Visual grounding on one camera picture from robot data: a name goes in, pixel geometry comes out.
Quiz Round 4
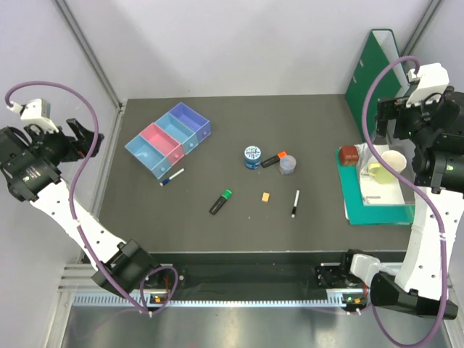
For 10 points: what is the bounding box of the light blue drawer box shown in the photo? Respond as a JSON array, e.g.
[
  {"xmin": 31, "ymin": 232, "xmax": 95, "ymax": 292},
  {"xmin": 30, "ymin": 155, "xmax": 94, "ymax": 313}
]
[{"xmin": 125, "ymin": 135, "xmax": 172, "ymax": 179}]

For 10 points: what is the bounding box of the pink drawer box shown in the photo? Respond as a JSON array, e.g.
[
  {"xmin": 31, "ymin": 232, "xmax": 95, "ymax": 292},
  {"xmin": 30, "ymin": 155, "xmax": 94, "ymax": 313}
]
[{"xmin": 140, "ymin": 123, "xmax": 185, "ymax": 165}]

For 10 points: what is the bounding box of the blue cap white marker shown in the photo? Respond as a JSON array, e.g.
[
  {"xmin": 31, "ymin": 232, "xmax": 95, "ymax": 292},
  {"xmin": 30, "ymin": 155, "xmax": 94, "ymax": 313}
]
[{"xmin": 159, "ymin": 168, "xmax": 185, "ymax": 187}]

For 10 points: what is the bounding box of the purple drawer box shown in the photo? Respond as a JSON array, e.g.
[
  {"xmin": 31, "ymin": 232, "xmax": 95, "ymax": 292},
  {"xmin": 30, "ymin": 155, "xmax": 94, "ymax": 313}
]
[{"xmin": 169, "ymin": 102, "xmax": 212, "ymax": 143}]

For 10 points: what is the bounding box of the orange cap black highlighter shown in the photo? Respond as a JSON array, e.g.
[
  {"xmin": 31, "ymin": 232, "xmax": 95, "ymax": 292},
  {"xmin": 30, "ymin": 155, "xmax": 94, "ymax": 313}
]
[{"xmin": 261, "ymin": 152, "xmax": 287, "ymax": 168}]

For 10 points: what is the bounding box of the black cap white marker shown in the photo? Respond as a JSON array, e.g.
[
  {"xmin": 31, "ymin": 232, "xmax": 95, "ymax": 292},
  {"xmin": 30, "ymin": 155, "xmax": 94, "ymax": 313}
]
[{"xmin": 291, "ymin": 189, "xmax": 300, "ymax": 218}]

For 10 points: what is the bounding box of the green cap black highlighter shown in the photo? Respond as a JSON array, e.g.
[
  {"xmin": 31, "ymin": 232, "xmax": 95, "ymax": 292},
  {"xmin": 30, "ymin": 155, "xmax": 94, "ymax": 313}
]
[{"xmin": 209, "ymin": 189, "xmax": 232, "ymax": 215}]

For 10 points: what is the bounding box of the blue paint jar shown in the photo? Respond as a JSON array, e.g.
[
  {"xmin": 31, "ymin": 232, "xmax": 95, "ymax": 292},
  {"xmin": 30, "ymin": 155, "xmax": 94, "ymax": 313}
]
[{"xmin": 244, "ymin": 146, "xmax": 262, "ymax": 170}]

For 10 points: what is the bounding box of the teal blue drawer box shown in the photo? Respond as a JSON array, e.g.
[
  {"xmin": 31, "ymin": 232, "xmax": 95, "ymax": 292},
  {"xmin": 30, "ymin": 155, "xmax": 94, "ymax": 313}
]
[{"xmin": 155, "ymin": 112, "xmax": 198, "ymax": 155}]

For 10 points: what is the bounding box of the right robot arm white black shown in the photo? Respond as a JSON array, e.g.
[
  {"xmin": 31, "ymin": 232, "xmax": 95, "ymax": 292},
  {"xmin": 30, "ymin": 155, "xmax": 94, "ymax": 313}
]
[{"xmin": 315, "ymin": 89, "xmax": 463, "ymax": 320}]

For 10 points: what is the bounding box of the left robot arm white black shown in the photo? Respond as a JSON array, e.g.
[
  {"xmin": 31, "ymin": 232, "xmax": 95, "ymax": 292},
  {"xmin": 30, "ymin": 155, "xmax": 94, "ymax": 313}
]
[{"xmin": 1, "ymin": 119, "xmax": 165, "ymax": 294}]

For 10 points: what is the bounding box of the crumpled silver wrapper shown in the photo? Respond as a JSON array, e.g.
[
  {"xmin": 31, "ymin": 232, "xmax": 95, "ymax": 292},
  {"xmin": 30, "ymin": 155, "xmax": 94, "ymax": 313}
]
[{"xmin": 355, "ymin": 143, "xmax": 372, "ymax": 173}]

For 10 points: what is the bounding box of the beige paper cup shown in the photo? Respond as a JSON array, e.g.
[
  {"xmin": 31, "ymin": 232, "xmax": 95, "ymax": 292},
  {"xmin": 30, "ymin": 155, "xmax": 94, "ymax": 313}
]
[{"xmin": 381, "ymin": 150, "xmax": 407, "ymax": 173}]

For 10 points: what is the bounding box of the brown red block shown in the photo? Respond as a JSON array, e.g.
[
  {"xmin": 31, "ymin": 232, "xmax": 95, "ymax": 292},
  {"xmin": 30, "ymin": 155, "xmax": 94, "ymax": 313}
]
[{"xmin": 339, "ymin": 145, "xmax": 359, "ymax": 166}]

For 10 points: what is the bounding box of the yellow green mug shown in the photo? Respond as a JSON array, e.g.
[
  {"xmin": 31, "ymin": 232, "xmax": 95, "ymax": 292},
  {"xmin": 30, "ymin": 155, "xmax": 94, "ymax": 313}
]
[{"xmin": 367, "ymin": 162, "xmax": 397, "ymax": 185}]

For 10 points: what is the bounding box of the green flat folder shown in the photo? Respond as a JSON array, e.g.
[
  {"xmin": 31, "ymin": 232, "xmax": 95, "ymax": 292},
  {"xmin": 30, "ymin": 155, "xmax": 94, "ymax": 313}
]
[{"xmin": 335, "ymin": 149, "xmax": 415, "ymax": 225}]

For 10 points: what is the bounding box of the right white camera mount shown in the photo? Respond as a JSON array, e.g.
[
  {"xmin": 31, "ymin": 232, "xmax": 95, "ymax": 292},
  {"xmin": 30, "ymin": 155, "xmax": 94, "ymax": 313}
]
[{"xmin": 406, "ymin": 63, "xmax": 450, "ymax": 108}]

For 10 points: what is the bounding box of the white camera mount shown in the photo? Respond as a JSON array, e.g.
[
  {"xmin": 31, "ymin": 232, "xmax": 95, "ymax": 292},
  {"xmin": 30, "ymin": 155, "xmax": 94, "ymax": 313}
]
[
  {"xmin": 406, "ymin": 63, "xmax": 450, "ymax": 108},
  {"xmin": 7, "ymin": 99, "xmax": 59, "ymax": 133}
]

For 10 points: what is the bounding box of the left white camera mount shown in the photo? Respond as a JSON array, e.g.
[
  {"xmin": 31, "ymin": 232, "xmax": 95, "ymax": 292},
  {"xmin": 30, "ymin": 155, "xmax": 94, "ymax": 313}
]
[{"xmin": 7, "ymin": 99, "xmax": 59, "ymax": 133}]

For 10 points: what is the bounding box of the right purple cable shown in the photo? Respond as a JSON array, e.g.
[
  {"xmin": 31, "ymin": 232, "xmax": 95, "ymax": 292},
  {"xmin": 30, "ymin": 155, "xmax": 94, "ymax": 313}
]
[{"xmin": 361, "ymin": 55, "xmax": 458, "ymax": 347}]

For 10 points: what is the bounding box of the purple cable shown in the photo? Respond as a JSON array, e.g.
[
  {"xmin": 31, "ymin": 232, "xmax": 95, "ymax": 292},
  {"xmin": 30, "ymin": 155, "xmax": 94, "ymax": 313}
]
[
  {"xmin": 5, "ymin": 82, "xmax": 179, "ymax": 315},
  {"xmin": 361, "ymin": 55, "xmax": 458, "ymax": 347}
]

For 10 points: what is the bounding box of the green ring binder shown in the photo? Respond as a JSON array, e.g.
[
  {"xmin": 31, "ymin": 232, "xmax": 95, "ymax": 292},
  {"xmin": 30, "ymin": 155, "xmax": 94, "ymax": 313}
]
[{"xmin": 345, "ymin": 29, "xmax": 409, "ymax": 142}]

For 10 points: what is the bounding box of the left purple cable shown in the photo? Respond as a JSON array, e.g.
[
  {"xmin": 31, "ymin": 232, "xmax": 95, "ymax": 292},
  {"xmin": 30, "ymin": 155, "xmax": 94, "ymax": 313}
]
[{"xmin": 5, "ymin": 82, "xmax": 179, "ymax": 315}]

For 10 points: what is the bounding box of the aluminium frame rail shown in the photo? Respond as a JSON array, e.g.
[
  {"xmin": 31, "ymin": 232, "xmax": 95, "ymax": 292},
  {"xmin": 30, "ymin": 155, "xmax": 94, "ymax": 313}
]
[{"xmin": 58, "ymin": 265, "xmax": 368, "ymax": 312}]

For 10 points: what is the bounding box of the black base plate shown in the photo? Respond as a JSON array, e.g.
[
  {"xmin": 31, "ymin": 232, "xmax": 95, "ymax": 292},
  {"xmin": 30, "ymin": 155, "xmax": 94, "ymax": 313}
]
[{"xmin": 173, "ymin": 263, "xmax": 365, "ymax": 302}]

